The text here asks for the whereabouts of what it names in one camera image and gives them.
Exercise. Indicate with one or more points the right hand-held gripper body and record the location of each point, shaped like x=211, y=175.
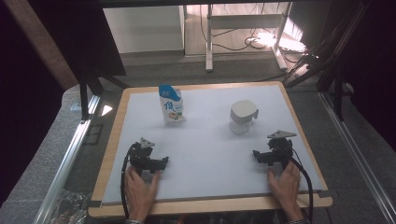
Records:
x=280, y=149

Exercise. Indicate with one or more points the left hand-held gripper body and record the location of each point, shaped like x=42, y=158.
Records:
x=140, y=155

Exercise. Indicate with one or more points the white lidded container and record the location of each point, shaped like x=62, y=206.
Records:
x=243, y=115

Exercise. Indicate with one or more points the white and blue pouch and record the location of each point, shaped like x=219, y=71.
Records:
x=172, y=109

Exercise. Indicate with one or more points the person's left hand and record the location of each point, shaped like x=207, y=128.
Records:
x=140, y=196

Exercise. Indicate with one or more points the person's right hand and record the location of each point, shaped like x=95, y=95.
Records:
x=288, y=189

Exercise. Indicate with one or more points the white table mat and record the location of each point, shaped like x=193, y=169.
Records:
x=202, y=140

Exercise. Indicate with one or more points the black floor socket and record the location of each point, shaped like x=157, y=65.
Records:
x=93, y=134

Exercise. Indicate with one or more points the black tape strip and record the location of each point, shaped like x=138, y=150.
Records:
x=325, y=194
x=94, y=204

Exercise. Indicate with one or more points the black metal stand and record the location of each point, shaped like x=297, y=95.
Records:
x=84, y=99

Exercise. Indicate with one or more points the black tripod stand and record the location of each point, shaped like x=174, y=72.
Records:
x=337, y=93

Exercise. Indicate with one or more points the clear plastic bag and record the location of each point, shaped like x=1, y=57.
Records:
x=68, y=208

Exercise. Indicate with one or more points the white cabinet panel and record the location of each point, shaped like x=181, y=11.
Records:
x=143, y=29

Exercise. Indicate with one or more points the brown wooden beam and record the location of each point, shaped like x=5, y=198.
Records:
x=46, y=49

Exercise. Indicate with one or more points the aluminium rail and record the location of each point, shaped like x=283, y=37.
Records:
x=65, y=168
x=358, y=155

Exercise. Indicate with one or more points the white desk frame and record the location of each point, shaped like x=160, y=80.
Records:
x=209, y=40

